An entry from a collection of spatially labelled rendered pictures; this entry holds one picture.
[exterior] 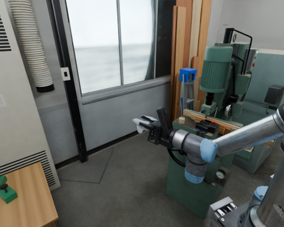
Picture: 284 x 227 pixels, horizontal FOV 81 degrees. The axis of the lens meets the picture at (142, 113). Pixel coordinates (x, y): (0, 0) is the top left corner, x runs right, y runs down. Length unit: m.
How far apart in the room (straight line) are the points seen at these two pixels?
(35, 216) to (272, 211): 1.28
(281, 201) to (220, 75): 0.88
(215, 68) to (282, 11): 2.43
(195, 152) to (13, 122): 1.51
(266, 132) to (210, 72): 0.73
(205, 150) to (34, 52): 1.56
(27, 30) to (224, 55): 1.51
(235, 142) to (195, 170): 0.18
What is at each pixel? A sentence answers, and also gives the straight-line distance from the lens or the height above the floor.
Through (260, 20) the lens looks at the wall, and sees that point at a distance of 3.69.
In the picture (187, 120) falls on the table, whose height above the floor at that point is 0.90.
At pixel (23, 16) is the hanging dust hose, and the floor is 1.70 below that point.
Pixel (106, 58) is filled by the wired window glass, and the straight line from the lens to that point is 2.27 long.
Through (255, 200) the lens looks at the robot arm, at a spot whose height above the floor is 1.01.
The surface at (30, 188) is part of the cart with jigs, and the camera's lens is 1.63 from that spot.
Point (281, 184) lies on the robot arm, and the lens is 0.60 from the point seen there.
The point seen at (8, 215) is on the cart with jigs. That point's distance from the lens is 1.54.
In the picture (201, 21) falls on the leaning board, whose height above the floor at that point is 1.74.
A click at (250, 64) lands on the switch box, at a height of 1.37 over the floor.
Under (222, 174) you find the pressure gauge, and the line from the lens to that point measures 1.41.
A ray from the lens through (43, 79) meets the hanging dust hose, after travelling 1.81.
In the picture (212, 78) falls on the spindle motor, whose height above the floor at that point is 1.31.
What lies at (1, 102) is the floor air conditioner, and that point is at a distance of 1.71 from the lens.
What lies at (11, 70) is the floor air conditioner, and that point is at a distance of 1.66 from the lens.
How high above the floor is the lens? 1.60
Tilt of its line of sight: 26 degrees down
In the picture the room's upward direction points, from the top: straight up
